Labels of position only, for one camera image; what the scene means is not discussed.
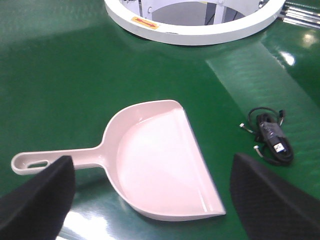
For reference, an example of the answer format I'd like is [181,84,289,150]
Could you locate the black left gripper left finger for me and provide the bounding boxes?
[0,156,76,240]

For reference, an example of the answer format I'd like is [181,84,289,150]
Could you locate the black bundled usb cable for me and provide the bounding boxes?
[239,106,295,166]

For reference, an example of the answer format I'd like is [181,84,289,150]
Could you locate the green conveyor belt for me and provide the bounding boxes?
[0,0,320,240]

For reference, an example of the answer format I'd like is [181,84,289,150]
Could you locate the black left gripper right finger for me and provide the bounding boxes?
[229,153,320,240]

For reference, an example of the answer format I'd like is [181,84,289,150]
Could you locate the white inner conveyor ring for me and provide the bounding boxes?
[103,0,286,46]

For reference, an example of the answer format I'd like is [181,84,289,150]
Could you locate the pink plastic dustpan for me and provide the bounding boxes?
[11,99,226,222]

